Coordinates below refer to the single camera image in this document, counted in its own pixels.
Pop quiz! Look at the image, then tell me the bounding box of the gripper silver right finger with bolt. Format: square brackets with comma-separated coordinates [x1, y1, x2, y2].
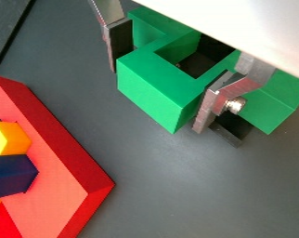
[192, 52, 276, 134]

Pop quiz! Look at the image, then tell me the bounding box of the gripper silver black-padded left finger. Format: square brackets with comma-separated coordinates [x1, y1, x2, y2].
[88, 0, 134, 72]

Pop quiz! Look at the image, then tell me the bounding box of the green bridge-shaped block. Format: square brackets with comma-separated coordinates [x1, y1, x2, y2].
[116, 7, 299, 134]

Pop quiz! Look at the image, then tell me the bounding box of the black metal fixture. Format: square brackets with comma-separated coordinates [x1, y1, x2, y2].
[176, 34, 254, 148]

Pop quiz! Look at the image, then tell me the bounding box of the red base board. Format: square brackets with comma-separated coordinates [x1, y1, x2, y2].
[0, 77, 115, 238]

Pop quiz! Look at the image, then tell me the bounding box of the yellow long bar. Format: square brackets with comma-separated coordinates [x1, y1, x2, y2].
[0, 121, 32, 203]

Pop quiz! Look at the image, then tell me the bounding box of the dark blue peg left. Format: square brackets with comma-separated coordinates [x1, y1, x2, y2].
[0, 154, 39, 198]

